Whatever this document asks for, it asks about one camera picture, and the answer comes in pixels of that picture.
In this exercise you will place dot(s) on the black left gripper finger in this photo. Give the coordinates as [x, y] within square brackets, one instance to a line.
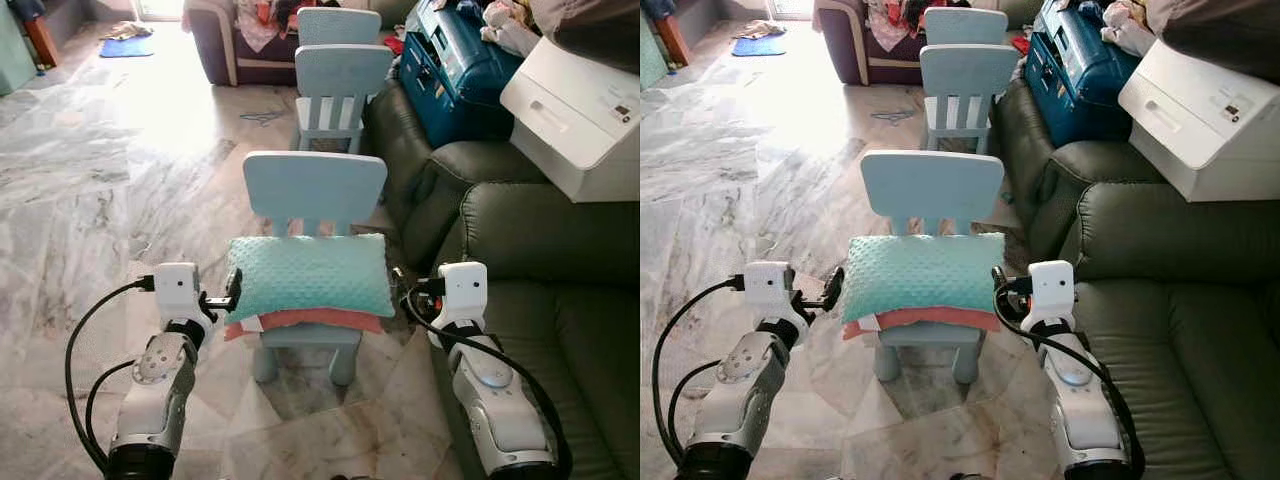
[235, 290]
[834, 290]

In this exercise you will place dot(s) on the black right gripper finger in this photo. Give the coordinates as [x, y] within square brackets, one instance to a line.
[999, 282]
[399, 282]

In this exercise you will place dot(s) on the mint dotted pillow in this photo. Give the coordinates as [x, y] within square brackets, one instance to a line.
[310, 275]
[925, 275]

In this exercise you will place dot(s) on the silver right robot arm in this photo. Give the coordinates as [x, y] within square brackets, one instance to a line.
[500, 410]
[1085, 410]

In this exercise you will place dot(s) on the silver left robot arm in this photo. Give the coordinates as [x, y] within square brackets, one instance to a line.
[735, 410]
[150, 410]

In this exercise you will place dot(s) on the pink dotted pillow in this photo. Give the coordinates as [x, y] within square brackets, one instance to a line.
[930, 318]
[320, 320]

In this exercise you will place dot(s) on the grey-green leather sofa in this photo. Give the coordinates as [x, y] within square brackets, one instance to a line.
[1020, 140]
[1180, 330]
[395, 140]
[560, 330]

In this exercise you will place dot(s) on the purple sofa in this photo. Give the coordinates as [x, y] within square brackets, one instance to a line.
[215, 50]
[845, 50]

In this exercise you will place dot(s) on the light blue child chair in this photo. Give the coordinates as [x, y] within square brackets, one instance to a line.
[967, 70]
[962, 25]
[343, 70]
[930, 185]
[315, 185]
[338, 25]

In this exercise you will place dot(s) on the dark blue suitcase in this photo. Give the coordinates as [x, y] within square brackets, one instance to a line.
[1075, 70]
[450, 70]

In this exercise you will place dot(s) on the white plastic appliance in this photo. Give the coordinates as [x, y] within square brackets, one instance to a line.
[575, 120]
[1200, 130]

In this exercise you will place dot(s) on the small red item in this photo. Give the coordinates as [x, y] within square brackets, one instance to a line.
[395, 45]
[1020, 43]

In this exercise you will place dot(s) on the blue floor mat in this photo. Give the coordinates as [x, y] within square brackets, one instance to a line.
[125, 48]
[758, 46]

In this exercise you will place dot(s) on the pile of clothes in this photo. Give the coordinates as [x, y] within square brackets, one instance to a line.
[890, 22]
[262, 25]

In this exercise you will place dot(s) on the crumpled grey cloth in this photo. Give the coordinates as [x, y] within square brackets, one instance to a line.
[128, 31]
[760, 30]

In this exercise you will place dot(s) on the crumpled beige cloth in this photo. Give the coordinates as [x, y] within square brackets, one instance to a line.
[510, 30]
[1130, 30]

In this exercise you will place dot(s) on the green cabinet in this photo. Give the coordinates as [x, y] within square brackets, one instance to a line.
[650, 62]
[12, 50]

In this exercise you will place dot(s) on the patterned blanket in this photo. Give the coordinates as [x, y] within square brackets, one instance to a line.
[595, 30]
[1220, 30]

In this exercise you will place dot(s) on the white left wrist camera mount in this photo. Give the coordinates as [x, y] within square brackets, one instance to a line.
[178, 290]
[768, 290]

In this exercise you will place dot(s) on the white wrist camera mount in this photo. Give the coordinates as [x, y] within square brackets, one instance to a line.
[178, 290]
[1052, 290]
[768, 290]
[465, 290]

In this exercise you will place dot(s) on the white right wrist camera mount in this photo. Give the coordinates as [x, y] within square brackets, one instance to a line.
[1052, 290]
[465, 290]

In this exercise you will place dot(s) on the brown wooden post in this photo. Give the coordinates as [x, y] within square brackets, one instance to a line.
[42, 42]
[675, 42]

